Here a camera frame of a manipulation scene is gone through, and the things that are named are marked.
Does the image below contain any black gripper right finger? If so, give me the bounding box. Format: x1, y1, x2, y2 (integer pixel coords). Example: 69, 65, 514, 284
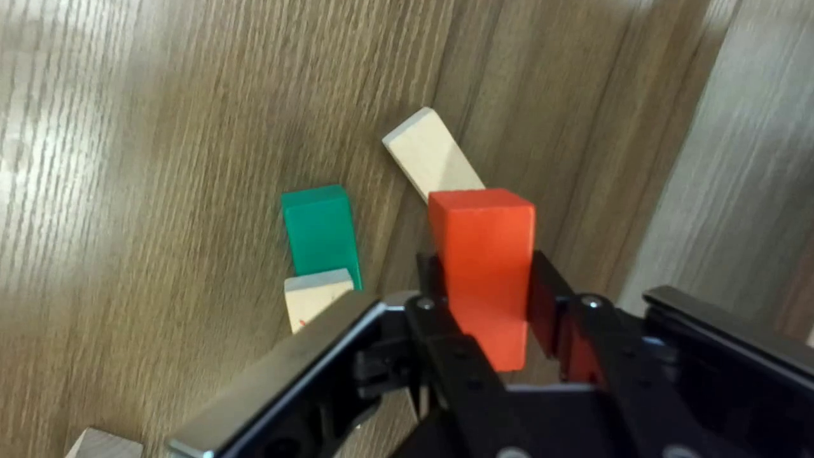
528, 250, 814, 458

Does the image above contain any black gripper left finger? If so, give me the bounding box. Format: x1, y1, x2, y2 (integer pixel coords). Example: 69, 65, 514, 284
163, 250, 511, 458

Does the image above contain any orange wooden block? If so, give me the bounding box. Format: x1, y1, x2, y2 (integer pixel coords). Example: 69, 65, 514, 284
425, 186, 539, 377

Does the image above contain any green wooden block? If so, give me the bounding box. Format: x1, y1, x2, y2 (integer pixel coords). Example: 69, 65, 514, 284
280, 182, 366, 292

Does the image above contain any natural wooden plank block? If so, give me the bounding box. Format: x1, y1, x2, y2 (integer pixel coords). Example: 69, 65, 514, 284
379, 103, 487, 203

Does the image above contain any natural wooden cube block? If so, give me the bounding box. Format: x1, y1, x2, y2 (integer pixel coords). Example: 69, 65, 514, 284
62, 425, 146, 458

